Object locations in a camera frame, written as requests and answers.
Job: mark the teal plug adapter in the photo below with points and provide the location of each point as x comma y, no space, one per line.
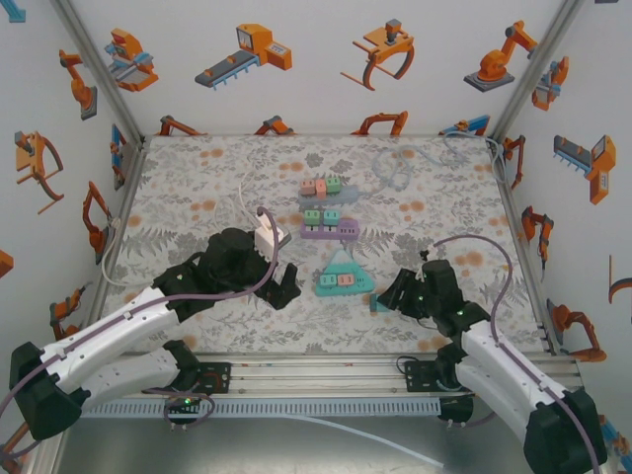
330,217
377,306
328,280

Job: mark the teal triangular power strip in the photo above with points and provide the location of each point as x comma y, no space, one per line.
340,264

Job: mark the green plug adapter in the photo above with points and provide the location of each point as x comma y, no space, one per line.
334,185
312,217

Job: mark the purple power strip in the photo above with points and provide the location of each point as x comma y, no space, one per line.
345,229

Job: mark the grey-blue power strip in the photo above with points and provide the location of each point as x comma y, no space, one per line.
345,196

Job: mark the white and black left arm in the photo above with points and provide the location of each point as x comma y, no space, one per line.
99,336

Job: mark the salmon orange plug adapter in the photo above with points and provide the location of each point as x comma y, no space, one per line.
320,189

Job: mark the floral patterned table mat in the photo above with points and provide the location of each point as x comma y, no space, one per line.
197,168

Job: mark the black connector box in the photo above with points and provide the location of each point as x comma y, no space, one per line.
185,407
456,410

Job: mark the translucent white tube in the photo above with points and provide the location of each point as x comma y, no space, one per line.
419,454

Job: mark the grey metal plate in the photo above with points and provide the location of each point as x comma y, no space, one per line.
247,449

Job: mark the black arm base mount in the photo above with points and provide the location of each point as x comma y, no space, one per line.
419,377
217,377

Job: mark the aluminium profile rail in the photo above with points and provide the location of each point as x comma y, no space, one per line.
316,377

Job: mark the aluminium side rail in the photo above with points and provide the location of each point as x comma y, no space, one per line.
527,247
124,207

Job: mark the grey metal bracket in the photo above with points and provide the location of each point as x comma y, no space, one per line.
129,163

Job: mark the aluminium frame post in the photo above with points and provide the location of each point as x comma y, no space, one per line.
102,74
534,74

